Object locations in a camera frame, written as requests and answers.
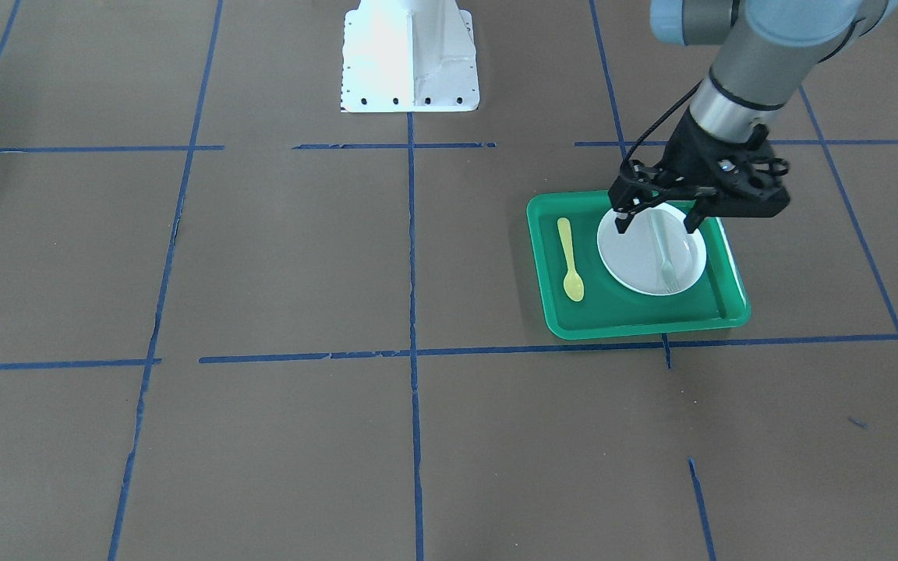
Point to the white round plate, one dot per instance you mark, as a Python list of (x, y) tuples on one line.
[(633, 259)]

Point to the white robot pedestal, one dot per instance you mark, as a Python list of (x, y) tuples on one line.
[(402, 56)]

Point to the working silver robot arm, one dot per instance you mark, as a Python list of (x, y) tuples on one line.
[(766, 51)]

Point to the working black gripper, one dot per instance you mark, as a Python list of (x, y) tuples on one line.
[(684, 149)]

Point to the green plastic tray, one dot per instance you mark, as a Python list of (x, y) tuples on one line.
[(609, 309)]

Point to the yellow plastic spoon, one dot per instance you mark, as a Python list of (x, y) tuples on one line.
[(573, 284)]

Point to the white plastic fork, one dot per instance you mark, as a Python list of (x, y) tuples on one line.
[(667, 270)]

